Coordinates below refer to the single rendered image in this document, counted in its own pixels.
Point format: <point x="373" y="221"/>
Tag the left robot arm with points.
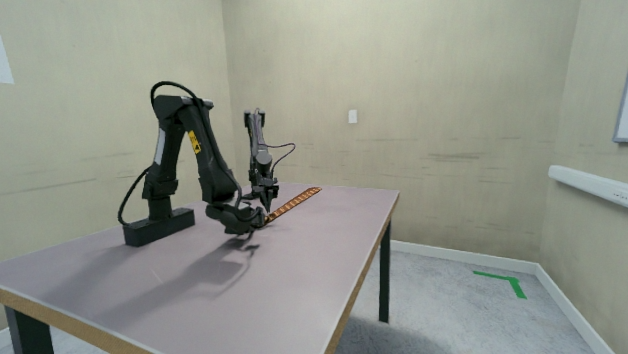
<point x="260" y="159"/>

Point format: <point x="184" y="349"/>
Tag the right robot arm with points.
<point x="161" y="181"/>

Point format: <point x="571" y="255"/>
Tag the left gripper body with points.
<point x="259" y="188"/>

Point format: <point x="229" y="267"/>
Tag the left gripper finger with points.
<point x="263" y="200"/>
<point x="269" y="199"/>

